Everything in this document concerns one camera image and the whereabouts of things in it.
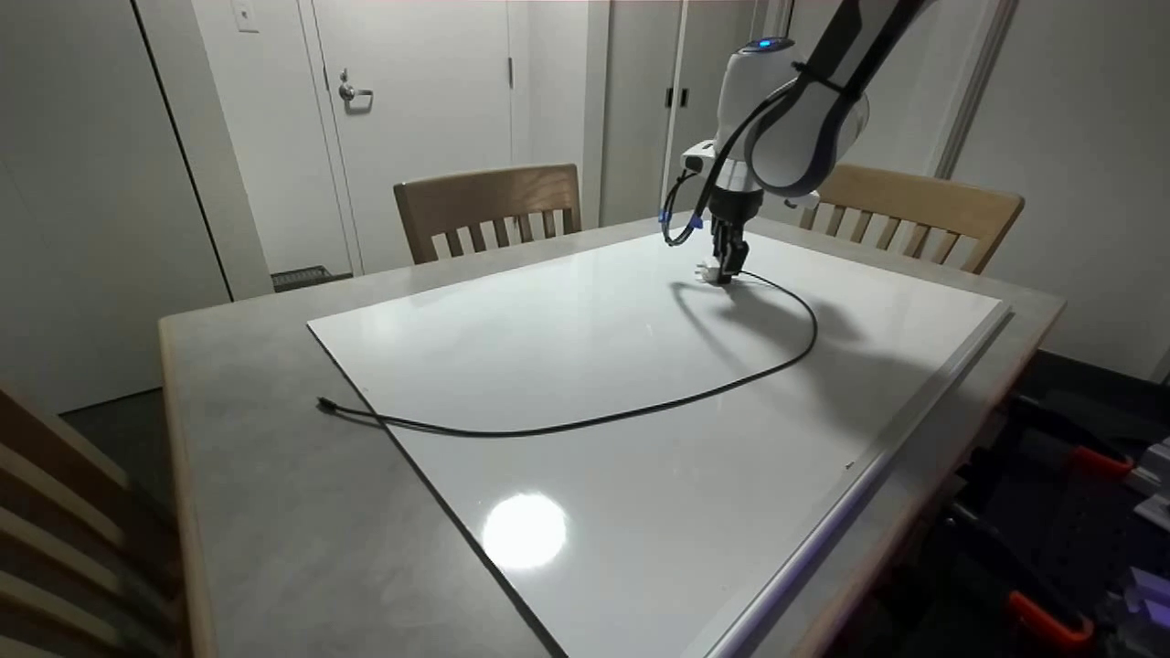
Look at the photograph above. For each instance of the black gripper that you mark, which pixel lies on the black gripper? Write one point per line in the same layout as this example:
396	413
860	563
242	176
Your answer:
732	210

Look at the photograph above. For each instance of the white wall charger plug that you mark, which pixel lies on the white wall charger plug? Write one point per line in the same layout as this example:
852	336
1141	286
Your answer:
711	277

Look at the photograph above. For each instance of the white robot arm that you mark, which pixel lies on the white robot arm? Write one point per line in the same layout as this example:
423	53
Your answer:
782	127

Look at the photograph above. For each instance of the white double cabinet door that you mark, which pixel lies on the white double cabinet door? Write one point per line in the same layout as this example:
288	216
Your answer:
665	81

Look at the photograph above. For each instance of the white whiteboard on table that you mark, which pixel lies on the white whiteboard on table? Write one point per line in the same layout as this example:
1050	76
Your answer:
655	462

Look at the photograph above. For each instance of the wooden chair back right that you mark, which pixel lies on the wooden chair back right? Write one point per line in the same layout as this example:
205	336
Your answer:
916	215

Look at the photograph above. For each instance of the wooden chair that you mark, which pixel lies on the wooden chair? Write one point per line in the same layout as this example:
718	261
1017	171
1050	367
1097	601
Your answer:
487	210
89	561
916	215

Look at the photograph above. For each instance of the white door right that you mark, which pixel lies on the white door right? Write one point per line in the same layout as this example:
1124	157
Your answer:
922	89

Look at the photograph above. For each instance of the wooden chair back left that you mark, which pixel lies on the wooden chair back left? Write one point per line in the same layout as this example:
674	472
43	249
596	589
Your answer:
487	210

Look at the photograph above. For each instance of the wooden chair near left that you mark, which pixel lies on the wooden chair near left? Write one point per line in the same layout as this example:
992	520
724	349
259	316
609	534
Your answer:
89	561

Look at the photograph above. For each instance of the white door with handle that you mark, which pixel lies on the white door with handle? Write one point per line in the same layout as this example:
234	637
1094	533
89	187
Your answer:
420	89

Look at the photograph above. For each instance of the orange handled clamp upper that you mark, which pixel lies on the orange handled clamp upper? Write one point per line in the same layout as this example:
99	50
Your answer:
1091	458

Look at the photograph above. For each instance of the orange handled clamp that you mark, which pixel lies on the orange handled clamp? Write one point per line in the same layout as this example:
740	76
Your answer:
1030	598
1091	458

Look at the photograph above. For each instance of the orange handled clamp lower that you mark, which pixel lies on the orange handled clamp lower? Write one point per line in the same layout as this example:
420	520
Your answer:
1030	598

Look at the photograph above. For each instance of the white light switch plate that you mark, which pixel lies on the white light switch plate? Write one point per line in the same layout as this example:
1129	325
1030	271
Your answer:
247	16

